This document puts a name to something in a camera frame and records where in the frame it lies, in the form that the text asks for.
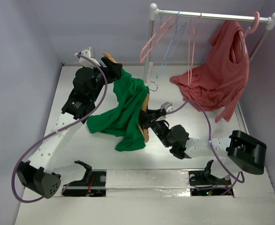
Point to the pink thin wire hanger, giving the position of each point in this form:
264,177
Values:
192,35

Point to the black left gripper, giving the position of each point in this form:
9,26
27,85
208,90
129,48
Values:
115,74

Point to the wooden clothes hanger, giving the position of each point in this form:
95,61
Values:
144,106

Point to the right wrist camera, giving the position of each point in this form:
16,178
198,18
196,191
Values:
167,107

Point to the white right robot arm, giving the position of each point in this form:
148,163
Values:
237,153

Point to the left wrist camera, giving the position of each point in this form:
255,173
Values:
88,53

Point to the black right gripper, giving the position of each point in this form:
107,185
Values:
150,117

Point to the green t shirt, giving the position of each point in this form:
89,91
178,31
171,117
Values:
122,121

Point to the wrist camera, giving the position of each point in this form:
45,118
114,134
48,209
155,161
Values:
88,53
167,107

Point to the pink hanger holding red shirt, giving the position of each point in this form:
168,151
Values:
240,36

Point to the white clothes rack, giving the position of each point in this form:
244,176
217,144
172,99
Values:
154,11

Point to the red t shirt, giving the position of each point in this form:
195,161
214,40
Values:
221,80

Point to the pink thick plastic hanger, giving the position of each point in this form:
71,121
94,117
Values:
156,38

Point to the light blue wire hanger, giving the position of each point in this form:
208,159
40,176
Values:
179,31

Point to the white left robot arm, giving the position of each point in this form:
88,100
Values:
35,168

